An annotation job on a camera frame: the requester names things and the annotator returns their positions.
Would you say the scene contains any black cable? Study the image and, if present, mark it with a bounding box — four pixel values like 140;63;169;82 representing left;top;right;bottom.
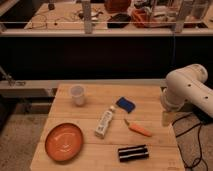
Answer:
171;113;209;171

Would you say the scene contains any white squeeze bottle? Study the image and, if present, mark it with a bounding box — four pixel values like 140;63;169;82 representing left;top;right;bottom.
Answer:
95;106;115;138

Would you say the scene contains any wooden cutting board table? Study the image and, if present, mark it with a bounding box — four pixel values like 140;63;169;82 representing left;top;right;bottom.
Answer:
30;84;185;171

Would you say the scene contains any metal post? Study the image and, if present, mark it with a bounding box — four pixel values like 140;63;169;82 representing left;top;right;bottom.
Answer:
82;0;93;34
173;0;193;33

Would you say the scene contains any orange plate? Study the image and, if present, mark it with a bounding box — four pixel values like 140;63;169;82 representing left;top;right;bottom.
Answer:
45;123;84;162

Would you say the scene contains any black bowl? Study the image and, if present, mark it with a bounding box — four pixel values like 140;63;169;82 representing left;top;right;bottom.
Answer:
107;13;131;28

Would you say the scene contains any metal post left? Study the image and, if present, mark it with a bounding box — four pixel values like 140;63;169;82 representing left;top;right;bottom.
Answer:
82;0;93;34

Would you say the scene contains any orange pepper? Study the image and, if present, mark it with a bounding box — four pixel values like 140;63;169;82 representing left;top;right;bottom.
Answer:
124;119;152;137

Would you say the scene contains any metal post right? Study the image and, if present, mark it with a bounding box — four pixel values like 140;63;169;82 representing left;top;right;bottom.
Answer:
173;0;193;33

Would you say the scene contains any black white striped block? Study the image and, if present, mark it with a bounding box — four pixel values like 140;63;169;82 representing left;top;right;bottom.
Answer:
118;145;149;162

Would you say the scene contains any red tray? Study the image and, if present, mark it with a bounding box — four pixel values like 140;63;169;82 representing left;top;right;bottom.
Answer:
131;9;156;28

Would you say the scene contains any blue sponge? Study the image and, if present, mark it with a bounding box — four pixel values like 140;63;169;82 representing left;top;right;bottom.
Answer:
116;97;135;113

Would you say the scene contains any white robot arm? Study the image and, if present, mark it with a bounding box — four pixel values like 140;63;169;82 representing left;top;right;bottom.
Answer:
160;64;213;126

